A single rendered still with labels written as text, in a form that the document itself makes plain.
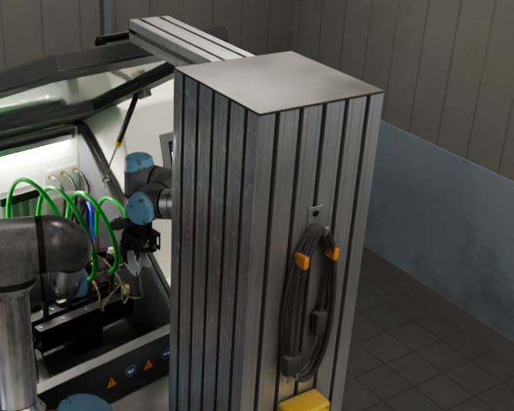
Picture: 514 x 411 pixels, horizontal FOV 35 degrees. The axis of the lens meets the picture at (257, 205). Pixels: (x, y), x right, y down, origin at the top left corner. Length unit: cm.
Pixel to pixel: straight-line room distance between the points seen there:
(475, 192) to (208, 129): 297
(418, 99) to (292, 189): 310
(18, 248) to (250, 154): 58
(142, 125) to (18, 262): 109
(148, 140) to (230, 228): 136
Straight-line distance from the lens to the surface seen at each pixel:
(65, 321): 258
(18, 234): 163
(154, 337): 254
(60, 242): 164
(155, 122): 266
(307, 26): 497
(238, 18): 483
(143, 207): 194
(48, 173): 273
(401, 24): 438
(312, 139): 127
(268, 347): 142
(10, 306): 168
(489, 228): 417
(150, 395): 265
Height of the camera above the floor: 243
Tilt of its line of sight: 26 degrees down
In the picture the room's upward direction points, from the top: 4 degrees clockwise
